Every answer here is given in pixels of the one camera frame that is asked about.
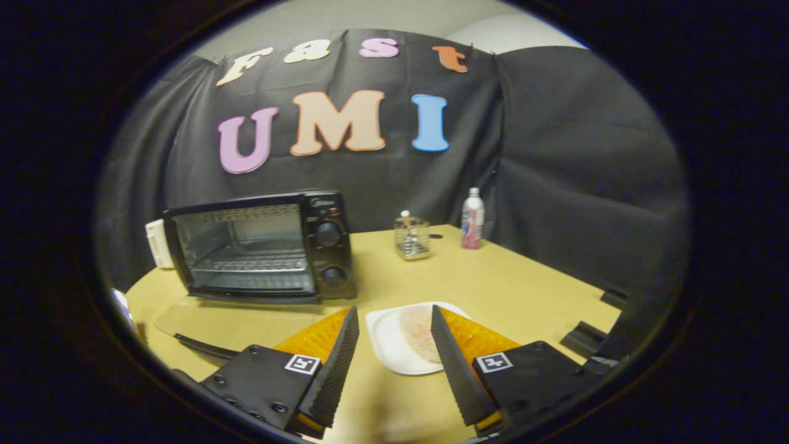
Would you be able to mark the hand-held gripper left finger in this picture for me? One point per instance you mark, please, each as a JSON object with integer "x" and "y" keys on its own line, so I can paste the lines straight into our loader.
{"x": 336, "y": 364}

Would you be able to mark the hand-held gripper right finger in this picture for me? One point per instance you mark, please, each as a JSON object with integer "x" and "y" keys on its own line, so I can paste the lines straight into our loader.
{"x": 456, "y": 370}

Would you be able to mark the round bread bun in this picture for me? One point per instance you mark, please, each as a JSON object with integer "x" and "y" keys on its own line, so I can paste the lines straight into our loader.
{"x": 419, "y": 333}

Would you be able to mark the black toaster oven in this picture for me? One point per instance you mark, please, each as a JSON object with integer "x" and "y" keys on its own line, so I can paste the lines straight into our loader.
{"x": 327, "y": 259}

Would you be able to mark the white bread toaster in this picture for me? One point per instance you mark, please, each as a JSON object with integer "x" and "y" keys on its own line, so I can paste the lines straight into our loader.
{"x": 158, "y": 243}

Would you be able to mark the white square plate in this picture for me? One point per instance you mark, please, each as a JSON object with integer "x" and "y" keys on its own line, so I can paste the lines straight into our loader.
{"x": 385, "y": 339}

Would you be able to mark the black chair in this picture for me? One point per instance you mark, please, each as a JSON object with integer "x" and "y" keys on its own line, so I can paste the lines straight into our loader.
{"x": 614, "y": 298}
{"x": 582, "y": 339}

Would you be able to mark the white plastic bottle pink label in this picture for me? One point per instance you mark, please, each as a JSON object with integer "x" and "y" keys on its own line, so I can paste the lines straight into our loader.
{"x": 473, "y": 222}

